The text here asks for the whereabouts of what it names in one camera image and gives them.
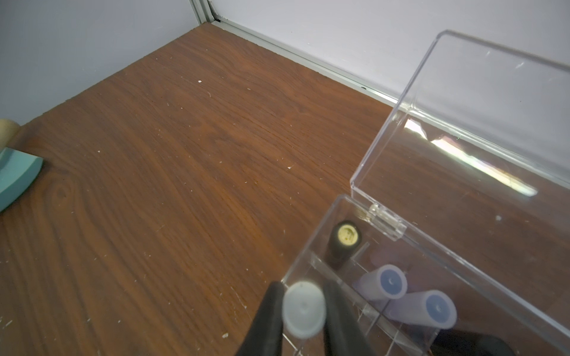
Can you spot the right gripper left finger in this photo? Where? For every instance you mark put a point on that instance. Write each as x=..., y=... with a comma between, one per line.
x=265, y=333

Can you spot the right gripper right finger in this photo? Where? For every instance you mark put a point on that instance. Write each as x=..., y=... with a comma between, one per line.
x=342, y=335

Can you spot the green rake wooden handle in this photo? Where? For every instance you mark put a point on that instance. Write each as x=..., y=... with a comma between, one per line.
x=8, y=130

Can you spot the black lipstick gold band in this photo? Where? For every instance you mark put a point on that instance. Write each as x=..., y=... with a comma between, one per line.
x=344, y=239

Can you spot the black lipstick pair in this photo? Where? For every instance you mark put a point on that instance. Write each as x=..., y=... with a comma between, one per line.
x=457, y=342

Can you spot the clear acrylic lipstick organizer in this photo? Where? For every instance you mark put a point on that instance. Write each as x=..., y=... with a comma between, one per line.
x=466, y=190

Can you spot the teal dustpan tray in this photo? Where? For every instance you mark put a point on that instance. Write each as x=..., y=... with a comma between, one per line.
x=18, y=172

